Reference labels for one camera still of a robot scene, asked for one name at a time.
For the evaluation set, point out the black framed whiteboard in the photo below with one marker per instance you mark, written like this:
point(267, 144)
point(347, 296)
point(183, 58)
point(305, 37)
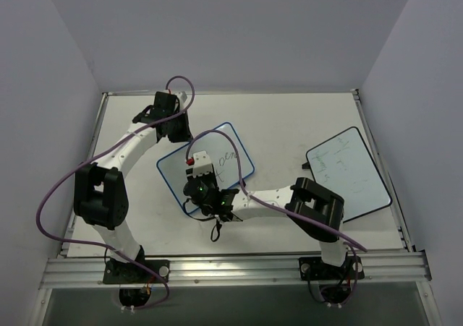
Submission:
point(344, 165)

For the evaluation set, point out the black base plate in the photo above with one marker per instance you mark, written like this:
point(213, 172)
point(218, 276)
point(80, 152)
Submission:
point(117, 273)
point(314, 269)

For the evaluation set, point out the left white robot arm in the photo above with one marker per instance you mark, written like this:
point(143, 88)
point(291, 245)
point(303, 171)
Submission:
point(100, 196)

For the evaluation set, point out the blue framed whiteboard with writing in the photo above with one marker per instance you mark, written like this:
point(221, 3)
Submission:
point(224, 152)

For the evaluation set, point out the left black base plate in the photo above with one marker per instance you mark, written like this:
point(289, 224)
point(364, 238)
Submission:
point(117, 273)

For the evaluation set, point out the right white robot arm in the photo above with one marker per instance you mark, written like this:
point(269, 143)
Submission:
point(318, 211)

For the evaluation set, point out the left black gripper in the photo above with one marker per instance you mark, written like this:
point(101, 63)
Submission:
point(177, 131)

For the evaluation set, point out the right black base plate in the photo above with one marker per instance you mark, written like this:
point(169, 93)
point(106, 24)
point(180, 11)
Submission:
point(314, 269)

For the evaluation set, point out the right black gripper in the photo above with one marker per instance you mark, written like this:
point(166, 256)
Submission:
point(197, 189)

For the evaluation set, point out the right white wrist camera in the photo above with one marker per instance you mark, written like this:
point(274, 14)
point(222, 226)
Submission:
point(199, 164)

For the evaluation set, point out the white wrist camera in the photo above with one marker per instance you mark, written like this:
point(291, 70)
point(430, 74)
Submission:
point(199, 164)
point(182, 96)

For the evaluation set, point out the aluminium mounting rail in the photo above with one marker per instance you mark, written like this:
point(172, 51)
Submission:
point(263, 270)

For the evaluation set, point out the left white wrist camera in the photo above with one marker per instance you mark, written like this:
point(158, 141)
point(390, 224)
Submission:
point(182, 96)

